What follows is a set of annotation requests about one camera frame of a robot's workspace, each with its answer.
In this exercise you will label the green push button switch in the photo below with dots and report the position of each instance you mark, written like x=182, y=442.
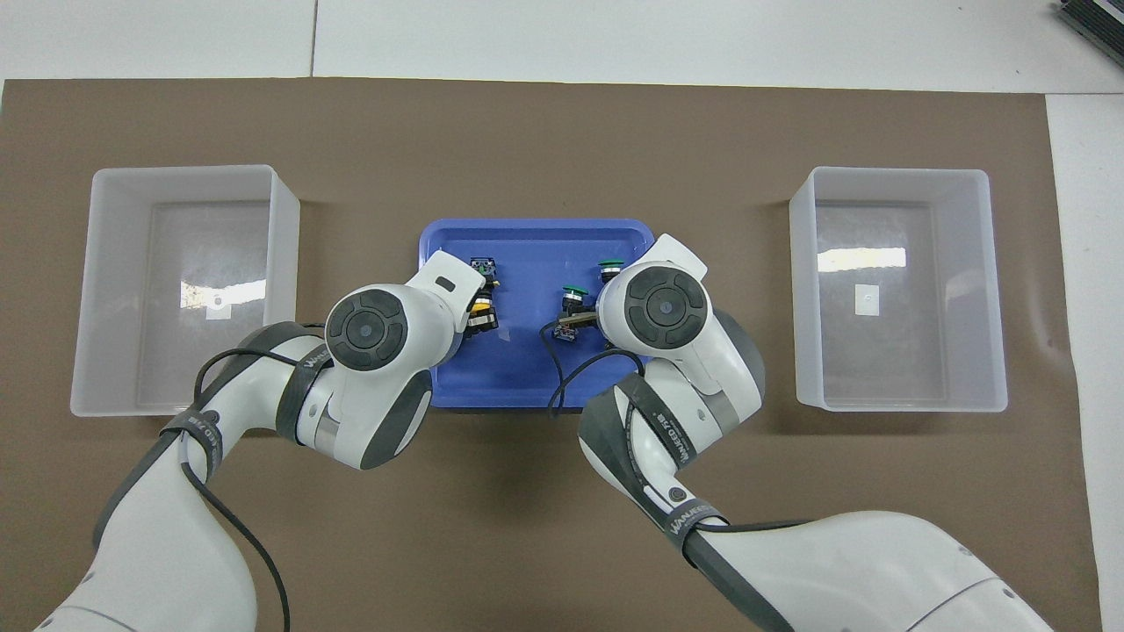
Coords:
x=575, y=290
x=611, y=263

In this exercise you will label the yellow push button switch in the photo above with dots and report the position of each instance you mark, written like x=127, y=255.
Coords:
x=481, y=325
x=484, y=269

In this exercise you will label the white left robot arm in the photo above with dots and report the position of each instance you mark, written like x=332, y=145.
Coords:
x=167, y=544

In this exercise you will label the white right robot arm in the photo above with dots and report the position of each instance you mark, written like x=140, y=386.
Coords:
x=834, y=570

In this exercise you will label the blue plastic tray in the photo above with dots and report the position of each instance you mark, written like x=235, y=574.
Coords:
x=518, y=369

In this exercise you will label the brown table mat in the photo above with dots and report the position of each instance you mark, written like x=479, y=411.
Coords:
x=562, y=527

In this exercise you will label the translucent white plastic box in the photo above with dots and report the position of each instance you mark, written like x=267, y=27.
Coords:
x=114, y=351
x=878, y=369

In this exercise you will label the dark finned device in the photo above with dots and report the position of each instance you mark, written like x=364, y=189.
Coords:
x=1098, y=17

